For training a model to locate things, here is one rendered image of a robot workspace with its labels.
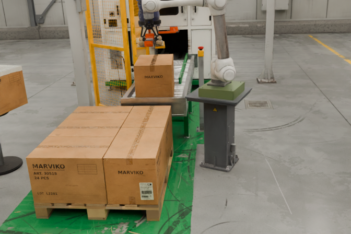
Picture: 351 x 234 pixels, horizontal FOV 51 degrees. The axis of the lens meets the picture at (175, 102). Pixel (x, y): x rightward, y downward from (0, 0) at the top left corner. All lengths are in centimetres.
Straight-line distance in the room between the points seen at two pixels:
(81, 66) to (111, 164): 216
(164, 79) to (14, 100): 152
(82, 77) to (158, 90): 124
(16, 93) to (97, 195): 153
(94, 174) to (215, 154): 129
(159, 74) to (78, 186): 150
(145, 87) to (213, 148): 96
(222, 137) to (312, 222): 109
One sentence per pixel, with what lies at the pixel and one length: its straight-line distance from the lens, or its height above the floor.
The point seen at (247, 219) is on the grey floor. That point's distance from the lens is 302.
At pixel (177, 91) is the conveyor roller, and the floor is 53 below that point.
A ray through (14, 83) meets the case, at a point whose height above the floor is 87.
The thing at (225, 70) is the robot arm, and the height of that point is 103.
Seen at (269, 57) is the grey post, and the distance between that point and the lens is 667.
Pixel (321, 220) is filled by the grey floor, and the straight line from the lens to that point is 313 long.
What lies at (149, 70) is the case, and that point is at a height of 90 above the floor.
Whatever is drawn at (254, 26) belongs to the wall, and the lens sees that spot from 1245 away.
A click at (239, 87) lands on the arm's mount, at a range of 341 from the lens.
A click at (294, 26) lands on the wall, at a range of 1262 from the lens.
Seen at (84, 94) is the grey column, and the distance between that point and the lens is 482.
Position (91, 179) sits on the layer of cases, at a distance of 292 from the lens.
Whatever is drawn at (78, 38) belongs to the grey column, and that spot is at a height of 115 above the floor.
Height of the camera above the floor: 177
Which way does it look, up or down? 18 degrees down
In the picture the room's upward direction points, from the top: 2 degrees counter-clockwise
